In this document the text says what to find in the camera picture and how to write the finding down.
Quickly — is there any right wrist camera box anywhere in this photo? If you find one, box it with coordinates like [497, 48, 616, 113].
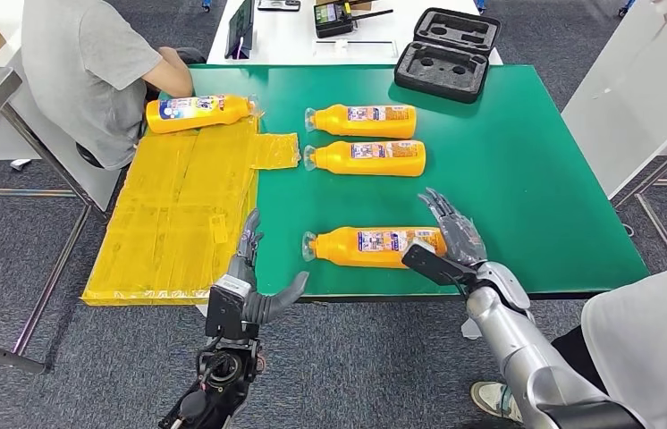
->
[401, 240, 478, 290]

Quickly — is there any seated person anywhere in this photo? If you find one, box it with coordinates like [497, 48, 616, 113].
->
[21, 0, 208, 172]

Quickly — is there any black stool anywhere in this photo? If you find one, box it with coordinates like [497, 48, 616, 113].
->
[75, 141, 124, 172]

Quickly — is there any white table with metal legs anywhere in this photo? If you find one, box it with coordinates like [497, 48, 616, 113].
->
[561, 0, 667, 265]

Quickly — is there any white sneaker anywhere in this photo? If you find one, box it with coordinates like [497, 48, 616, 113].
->
[469, 382, 524, 425]

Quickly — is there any black tablet on stand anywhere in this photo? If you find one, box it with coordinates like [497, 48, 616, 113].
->
[224, 0, 256, 61]

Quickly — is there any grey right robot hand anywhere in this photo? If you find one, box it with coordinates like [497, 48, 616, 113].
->
[418, 187, 489, 267]

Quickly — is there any orange detergent bottle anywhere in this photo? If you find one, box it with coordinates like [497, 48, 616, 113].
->
[145, 93, 264, 135]
[302, 139, 427, 178]
[301, 225, 448, 271]
[303, 103, 418, 140]

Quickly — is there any white flat strip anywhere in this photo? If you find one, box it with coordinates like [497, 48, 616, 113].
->
[313, 39, 400, 59]

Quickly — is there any yellow plastic sheet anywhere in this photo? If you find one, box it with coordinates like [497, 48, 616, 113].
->
[81, 115, 302, 307]

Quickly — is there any black foam case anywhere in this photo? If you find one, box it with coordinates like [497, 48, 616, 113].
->
[394, 6, 502, 105]

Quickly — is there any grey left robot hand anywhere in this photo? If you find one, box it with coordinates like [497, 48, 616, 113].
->
[226, 208, 311, 325]

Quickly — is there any standing person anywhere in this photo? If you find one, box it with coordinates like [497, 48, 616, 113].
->
[469, 251, 667, 429]

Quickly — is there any black radio with antenna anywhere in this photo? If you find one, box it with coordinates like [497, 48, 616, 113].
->
[314, 0, 395, 39]

